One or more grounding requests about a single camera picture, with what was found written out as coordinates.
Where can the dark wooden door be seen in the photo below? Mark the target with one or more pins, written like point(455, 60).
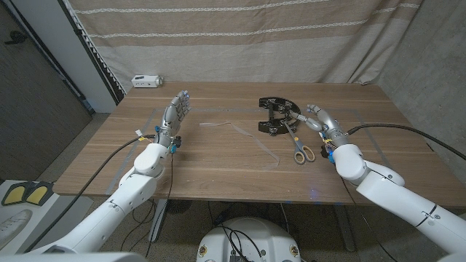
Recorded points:
point(36, 109)

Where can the white floor board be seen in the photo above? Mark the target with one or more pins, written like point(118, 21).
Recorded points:
point(7, 211)

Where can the clear tape strip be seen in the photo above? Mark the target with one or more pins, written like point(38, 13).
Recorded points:
point(215, 124)

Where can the beige striped curtain backdrop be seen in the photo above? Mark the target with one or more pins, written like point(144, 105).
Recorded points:
point(236, 54)

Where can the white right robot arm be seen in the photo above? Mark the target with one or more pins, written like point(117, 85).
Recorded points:
point(393, 196)

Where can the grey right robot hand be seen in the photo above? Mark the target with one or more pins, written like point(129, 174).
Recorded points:
point(333, 129)

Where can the grey floor mat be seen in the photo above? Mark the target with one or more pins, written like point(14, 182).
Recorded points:
point(62, 214)

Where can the black half-moon tambourine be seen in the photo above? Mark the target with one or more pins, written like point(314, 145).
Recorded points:
point(280, 103)

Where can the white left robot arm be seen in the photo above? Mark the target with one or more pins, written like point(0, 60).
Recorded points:
point(109, 214)

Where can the yellow black foot pedal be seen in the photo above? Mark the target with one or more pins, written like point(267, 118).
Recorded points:
point(14, 194)
point(38, 193)

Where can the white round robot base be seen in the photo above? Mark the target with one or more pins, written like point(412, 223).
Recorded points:
point(251, 236)

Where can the white power box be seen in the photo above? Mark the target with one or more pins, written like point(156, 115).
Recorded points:
point(143, 81)

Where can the white shoe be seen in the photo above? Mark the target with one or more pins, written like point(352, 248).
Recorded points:
point(12, 225)

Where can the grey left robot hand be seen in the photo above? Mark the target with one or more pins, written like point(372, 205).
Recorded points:
point(173, 116)

